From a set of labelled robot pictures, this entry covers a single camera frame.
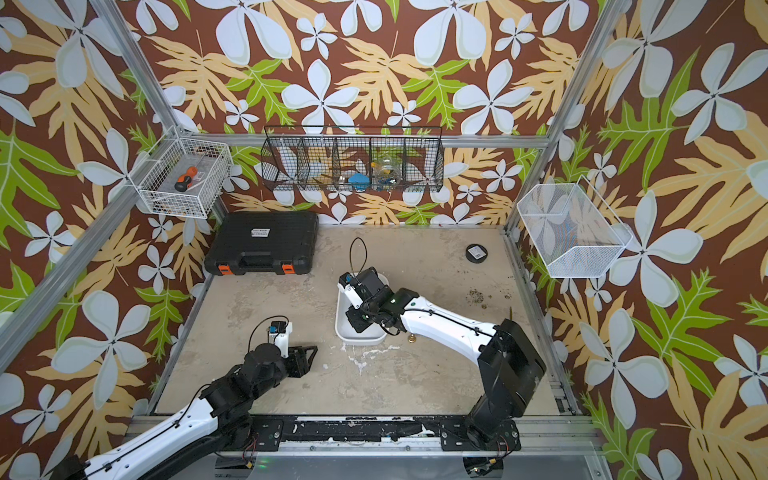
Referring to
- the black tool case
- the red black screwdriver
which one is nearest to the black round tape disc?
the black tool case

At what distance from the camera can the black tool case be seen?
40.6 inches

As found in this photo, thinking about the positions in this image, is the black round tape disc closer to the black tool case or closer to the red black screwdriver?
the black tool case
